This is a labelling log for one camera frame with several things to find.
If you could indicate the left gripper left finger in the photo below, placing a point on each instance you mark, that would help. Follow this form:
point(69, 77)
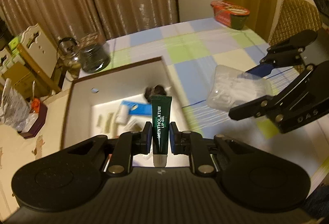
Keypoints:
point(126, 147)

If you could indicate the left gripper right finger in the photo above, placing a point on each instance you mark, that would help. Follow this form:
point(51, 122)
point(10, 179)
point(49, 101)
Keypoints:
point(193, 145)

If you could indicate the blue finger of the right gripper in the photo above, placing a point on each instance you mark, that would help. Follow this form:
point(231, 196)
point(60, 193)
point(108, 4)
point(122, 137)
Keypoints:
point(284, 54)
point(260, 106)

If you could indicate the white pill bottle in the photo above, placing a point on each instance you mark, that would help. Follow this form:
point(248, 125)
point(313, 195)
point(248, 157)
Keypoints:
point(122, 115)

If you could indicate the blue toothpaste tube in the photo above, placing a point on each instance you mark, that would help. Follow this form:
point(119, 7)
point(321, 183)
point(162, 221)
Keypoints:
point(135, 108)

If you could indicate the dark green lip gel tube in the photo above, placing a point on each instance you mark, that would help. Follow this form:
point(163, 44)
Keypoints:
point(161, 108)

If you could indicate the dark hair scrunchie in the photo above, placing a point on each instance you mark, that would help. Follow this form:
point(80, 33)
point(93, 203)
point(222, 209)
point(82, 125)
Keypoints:
point(154, 91)

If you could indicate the red instant noodle bowl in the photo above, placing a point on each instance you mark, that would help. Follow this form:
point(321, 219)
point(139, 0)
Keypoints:
point(229, 14)

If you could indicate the dark wooden tray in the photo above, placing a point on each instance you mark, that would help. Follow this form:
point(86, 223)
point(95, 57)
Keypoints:
point(36, 119)

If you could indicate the checked tablecloth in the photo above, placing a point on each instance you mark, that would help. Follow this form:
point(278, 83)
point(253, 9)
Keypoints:
point(191, 51)

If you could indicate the dark glass jar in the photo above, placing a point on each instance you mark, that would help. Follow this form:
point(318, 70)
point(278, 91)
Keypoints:
point(93, 55)

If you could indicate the glass kettle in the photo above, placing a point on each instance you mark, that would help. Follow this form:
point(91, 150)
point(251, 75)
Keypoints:
point(70, 55)

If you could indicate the crumpled silver foil bag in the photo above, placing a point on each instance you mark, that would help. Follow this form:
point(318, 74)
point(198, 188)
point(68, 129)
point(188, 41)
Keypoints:
point(14, 108)

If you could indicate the cardboard box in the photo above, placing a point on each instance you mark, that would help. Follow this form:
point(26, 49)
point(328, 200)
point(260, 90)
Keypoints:
point(22, 78)

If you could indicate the white carved chair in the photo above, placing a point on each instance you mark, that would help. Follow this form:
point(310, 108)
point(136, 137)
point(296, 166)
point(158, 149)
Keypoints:
point(39, 52)

